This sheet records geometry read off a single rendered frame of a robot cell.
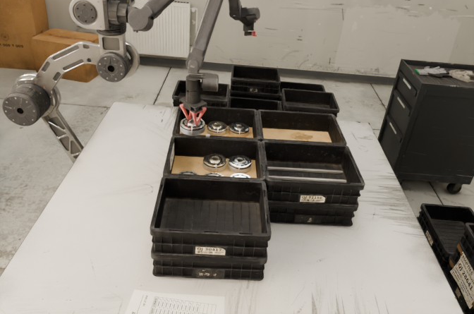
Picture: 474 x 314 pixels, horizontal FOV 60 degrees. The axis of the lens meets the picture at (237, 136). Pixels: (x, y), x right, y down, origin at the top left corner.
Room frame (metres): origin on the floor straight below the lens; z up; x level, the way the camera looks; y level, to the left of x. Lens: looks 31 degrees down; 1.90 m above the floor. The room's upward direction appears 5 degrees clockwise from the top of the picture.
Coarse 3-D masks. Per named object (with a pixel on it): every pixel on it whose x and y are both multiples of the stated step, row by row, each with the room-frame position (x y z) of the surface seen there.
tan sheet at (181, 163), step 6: (180, 156) 1.55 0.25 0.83; (174, 162) 1.49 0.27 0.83; (180, 162) 1.50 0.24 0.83; (186, 162) 1.50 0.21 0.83; (192, 162) 1.51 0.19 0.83; (198, 162) 1.51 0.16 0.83; (252, 162) 1.55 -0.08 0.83; (174, 168) 1.45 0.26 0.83; (180, 168) 1.46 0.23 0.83; (186, 168) 1.46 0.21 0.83; (192, 168) 1.46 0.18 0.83; (198, 168) 1.47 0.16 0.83; (204, 168) 1.47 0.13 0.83; (228, 168) 1.49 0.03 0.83; (252, 168) 1.50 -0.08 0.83; (222, 174) 1.44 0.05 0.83; (228, 174) 1.44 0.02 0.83; (246, 174) 1.45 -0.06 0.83; (252, 174) 1.46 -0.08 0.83
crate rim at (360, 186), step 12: (264, 144) 1.55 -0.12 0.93; (288, 144) 1.58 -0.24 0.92; (300, 144) 1.58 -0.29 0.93; (312, 144) 1.59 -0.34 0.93; (324, 144) 1.60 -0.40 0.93; (264, 156) 1.46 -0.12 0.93; (264, 168) 1.37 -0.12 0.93; (276, 180) 1.30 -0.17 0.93; (288, 180) 1.30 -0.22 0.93; (300, 180) 1.31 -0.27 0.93; (360, 180) 1.34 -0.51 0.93
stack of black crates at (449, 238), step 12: (432, 204) 1.94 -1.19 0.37; (420, 216) 1.91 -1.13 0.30; (432, 216) 1.93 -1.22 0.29; (444, 216) 1.93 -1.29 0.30; (456, 216) 1.93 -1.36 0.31; (468, 216) 1.91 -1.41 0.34; (432, 228) 1.74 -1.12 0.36; (444, 228) 1.86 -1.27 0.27; (456, 228) 1.87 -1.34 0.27; (432, 240) 1.70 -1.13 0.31; (444, 240) 1.76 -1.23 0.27; (456, 240) 1.76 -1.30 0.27; (444, 252) 1.57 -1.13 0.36; (444, 264) 1.56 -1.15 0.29
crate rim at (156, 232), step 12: (192, 180) 1.26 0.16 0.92; (204, 180) 1.26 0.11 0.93; (216, 180) 1.26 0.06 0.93; (228, 180) 1.27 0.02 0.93; (240, 180) 1.28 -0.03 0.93; (252, 180) 1.28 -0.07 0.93; (264, 192) 1.23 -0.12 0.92; (156, 204) 1.10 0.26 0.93; (264, 204) 1.15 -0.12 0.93; (156, 216) 1.04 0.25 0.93; (156, 228) 0.98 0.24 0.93; (240, 240) 0.98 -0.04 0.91; (252, 240) 0.98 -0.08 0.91; (264, 240) 0.99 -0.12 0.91
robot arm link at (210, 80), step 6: (192, 60) 1.49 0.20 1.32; (192, 66) 1.48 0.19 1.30; (192, 72) 1.47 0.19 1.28; (198, 72) 1.48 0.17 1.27; (204, 72) 1.51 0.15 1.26; (204, 78) 1.48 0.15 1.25; (210, 78) 1.48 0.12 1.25; (216, 78) 1.48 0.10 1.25; (204, 84) 1.47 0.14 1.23; (210, 84) 1.47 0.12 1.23; (216, 84) 1.47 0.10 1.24; (210, 90) 1.47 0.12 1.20; (216, 90) 1.47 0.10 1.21
